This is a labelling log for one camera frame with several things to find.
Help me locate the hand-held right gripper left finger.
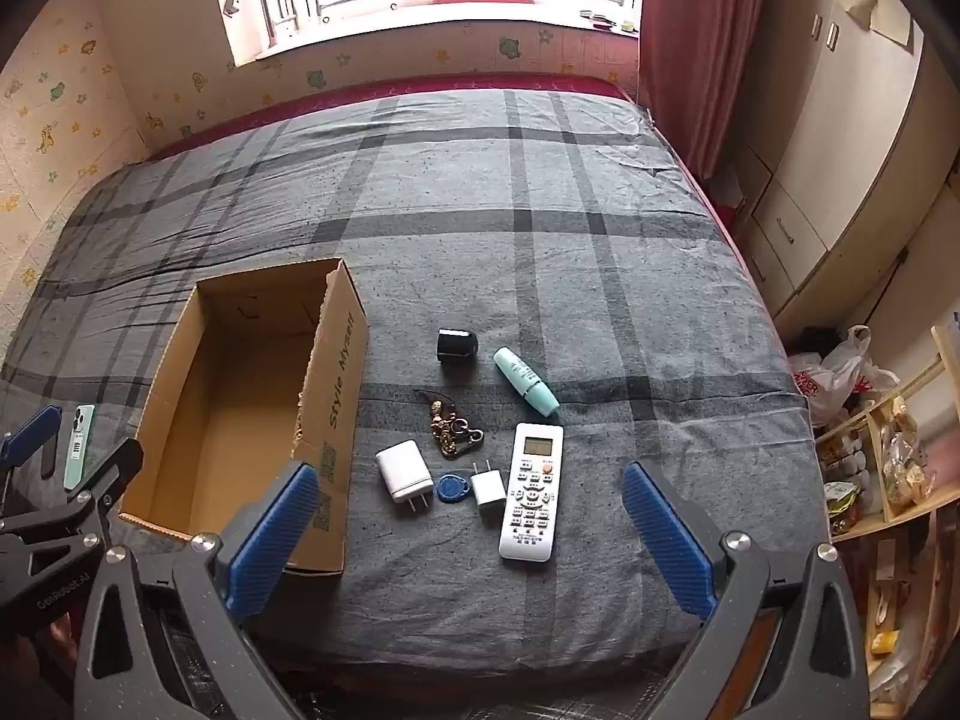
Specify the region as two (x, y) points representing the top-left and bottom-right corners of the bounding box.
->
(73, 460), (323, 720)

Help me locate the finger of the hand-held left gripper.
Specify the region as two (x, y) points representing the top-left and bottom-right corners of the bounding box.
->
(71, 437), (145, 535)
(0, 403), (63, 470)

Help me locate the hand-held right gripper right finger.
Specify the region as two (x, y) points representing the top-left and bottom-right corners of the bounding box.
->
(621, 460), (872, 720)

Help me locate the brown cardboard box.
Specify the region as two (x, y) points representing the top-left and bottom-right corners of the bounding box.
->
(118, 257), (370, 580)

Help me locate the white remote control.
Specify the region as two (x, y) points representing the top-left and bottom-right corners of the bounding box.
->
(499, 422), (565, 562)

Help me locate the large white charger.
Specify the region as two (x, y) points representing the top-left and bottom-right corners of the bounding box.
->
(375, 439), (436, 515)

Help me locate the small white charger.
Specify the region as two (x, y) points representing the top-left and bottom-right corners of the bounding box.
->
(470, 460), (511, 520)

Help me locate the brass keychain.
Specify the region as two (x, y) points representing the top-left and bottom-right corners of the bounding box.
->
(414, 388), (487, 460)

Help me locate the mint green tube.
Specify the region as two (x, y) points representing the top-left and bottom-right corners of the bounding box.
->
(492, 346), (560, 418)

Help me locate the mint green phone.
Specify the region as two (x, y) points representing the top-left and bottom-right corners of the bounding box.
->
(62, 403), (97, 492)

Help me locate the green packet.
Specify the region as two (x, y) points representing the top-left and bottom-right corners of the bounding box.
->
(823, 481), (862, 535)

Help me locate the white plastic bag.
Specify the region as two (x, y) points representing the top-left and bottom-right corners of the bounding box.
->
(787, 324), (901, 428)

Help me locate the clear snack bag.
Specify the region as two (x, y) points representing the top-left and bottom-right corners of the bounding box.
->
(879, 396), (940, 520)

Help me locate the small black box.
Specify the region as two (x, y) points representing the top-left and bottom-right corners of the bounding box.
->
(436, 327), (479, 362)

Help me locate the grey plaid bed sheet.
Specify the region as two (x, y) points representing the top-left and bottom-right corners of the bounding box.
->
(0, 88), (815, 680)

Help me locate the wooden shelf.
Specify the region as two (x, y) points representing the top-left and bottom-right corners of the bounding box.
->
(814, 307), (960, 691)

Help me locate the cream wardrobe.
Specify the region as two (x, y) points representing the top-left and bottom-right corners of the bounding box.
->
(739, 0), (960, 323)

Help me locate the red curtain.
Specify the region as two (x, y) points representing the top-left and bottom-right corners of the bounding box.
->
(637, 0), (773, 181)

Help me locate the white paper bag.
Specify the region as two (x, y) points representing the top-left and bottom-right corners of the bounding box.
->
(846, 0), (914, 46)

